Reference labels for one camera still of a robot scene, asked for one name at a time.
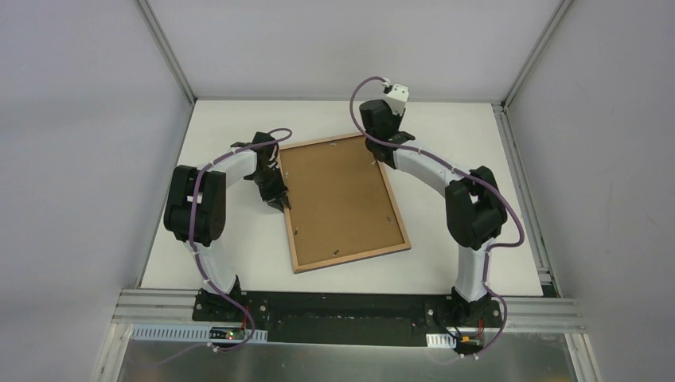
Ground aluminium rail beam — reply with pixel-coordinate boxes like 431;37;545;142
113;289;587;333

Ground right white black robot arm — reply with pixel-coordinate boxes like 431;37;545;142
359;99;508;326

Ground right orange connector board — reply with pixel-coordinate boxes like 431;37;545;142
456;336;484;352

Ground left white slotted cable duct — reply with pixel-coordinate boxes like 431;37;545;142
130;324;267;345

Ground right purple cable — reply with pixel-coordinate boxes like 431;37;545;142
349;76;526;360

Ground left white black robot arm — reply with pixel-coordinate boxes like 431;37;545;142
163;127;292;322

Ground left green circuit board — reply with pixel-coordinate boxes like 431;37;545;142
209;327;247;341

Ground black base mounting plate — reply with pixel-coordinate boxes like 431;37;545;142
192;289;506;347

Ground white slotted cable duct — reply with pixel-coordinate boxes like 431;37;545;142
130;324;267;345
426;333;457;349

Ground wooden picture frame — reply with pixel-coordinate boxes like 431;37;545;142
279;134;412;273

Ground right white slotted cable duct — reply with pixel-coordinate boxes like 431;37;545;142
426;333;457;349

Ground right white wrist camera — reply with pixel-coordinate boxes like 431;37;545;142
382;80;410;116

